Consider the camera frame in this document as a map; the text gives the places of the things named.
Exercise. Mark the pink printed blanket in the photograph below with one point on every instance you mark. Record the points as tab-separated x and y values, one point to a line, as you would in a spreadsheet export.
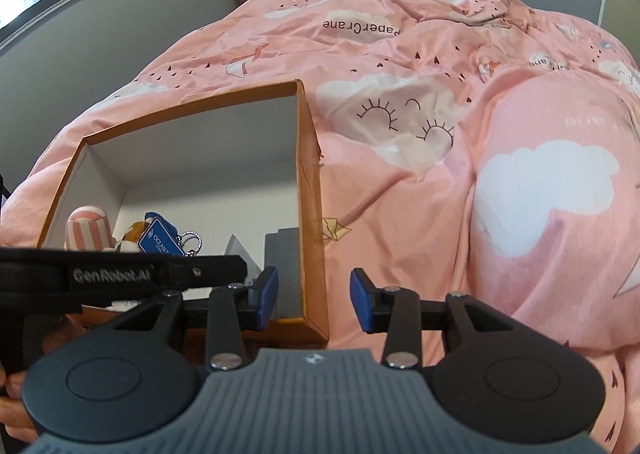
450	134

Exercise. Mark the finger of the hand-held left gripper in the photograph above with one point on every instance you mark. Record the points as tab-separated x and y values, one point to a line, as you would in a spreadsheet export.
215	270

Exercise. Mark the grey box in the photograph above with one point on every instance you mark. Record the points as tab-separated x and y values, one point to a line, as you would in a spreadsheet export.
286	279

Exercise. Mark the orange cardboard box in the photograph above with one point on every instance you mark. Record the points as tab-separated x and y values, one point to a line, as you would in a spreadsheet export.
312	214

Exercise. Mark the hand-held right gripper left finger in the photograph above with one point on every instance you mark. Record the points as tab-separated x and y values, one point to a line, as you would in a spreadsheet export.
267	295

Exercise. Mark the person's left hand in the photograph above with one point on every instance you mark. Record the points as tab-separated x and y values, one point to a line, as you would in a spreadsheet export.
15	409

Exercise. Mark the small brown white plush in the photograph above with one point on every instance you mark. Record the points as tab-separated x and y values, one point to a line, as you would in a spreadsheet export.
129	238

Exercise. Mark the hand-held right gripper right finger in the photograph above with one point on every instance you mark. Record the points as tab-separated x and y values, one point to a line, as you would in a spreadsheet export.
361	299

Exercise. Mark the pink striped plush toy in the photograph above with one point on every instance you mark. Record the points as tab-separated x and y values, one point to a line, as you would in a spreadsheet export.
87	229

